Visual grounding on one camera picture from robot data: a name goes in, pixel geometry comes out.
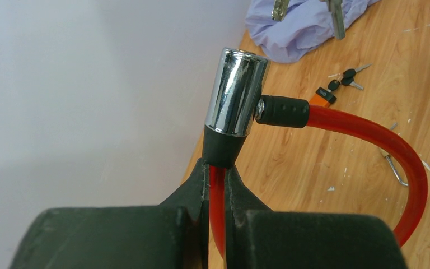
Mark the silver key pair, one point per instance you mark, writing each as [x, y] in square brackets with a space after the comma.
[321, 10]

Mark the lavender crumpled cloth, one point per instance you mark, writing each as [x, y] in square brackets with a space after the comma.
[289, 40]

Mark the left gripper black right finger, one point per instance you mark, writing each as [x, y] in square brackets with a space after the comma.
[259, 237]

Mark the black head key bunch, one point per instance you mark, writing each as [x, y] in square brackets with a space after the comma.
[347, 78]

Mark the red cable lock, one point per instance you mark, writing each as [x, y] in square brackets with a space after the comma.
[237, 101]

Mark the orange black padlock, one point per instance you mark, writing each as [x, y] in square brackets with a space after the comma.
[323, 97]

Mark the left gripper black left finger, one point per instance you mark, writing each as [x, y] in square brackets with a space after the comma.
[172, 234]

